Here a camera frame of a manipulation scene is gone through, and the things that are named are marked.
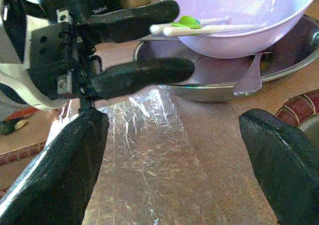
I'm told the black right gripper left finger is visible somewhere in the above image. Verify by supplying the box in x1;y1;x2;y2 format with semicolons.
0;108;110;225

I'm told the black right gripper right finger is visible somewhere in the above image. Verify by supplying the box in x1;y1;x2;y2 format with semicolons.
238;108;319;225

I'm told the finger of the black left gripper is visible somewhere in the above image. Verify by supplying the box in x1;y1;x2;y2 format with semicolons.
83;0;180;44
83;57;195;101

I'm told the purple plastic bowl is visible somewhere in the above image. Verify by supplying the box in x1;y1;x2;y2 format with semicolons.
160;0;319;59

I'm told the round steel dish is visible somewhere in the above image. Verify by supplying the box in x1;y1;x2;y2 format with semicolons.
133;14;319;103

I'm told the white chopstick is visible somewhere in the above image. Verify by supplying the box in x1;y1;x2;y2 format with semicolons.
162;23;255;36
149;15;231;34

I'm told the stainless steel sink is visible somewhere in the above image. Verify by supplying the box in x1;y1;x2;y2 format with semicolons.
298;119;319;146

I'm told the green plastic utensil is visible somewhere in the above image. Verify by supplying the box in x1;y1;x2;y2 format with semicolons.
170;15;202;29

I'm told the clear bubble wrap sheet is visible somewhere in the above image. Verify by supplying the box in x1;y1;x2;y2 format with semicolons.
94;88;210;225

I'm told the dark green cucumber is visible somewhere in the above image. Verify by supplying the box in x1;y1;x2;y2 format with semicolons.
0;117;28;136

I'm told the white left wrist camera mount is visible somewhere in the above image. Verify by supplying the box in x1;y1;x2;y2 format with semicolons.
0;4;64;111

